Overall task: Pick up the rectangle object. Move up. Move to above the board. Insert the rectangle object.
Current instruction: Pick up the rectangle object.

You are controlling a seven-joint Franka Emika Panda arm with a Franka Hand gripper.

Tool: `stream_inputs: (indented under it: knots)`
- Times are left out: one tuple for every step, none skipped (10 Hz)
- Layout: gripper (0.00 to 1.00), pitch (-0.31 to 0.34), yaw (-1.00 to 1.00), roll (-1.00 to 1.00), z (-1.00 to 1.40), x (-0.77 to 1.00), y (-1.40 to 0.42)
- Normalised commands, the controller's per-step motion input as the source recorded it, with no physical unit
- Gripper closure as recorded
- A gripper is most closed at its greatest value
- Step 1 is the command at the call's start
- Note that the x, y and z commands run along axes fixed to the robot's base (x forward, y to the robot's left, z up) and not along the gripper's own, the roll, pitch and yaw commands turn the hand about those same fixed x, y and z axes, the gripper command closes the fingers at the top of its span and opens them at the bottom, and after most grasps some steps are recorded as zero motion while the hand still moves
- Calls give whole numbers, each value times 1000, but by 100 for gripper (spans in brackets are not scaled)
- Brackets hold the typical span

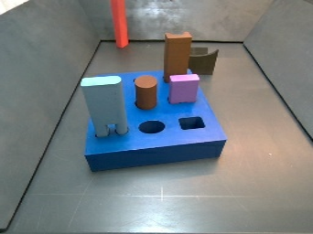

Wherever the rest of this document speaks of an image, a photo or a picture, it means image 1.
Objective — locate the light blue tall block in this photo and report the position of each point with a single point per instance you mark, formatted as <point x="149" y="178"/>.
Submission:
<point x="103" y="95"/>

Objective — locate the tall brown notched block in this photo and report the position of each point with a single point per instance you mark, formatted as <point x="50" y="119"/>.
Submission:
<point x="175" y="54"/>

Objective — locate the brown cylinder peg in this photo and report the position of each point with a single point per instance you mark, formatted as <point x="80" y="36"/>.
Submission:
<point x="145" y="85"/>

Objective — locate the blue shape-sorter board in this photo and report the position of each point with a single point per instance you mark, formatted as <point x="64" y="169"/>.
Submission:
<point x="171" y="133"/>

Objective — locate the red rectangular block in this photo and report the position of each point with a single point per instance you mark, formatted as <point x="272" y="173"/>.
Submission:
<point x="119" y="20"/>

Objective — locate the black curved holder stand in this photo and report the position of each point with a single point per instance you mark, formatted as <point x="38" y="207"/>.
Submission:
<point x="202" y="61"/>

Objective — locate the purple rectangular block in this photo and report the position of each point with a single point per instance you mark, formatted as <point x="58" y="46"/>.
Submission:
<point x="183" y="88"/>

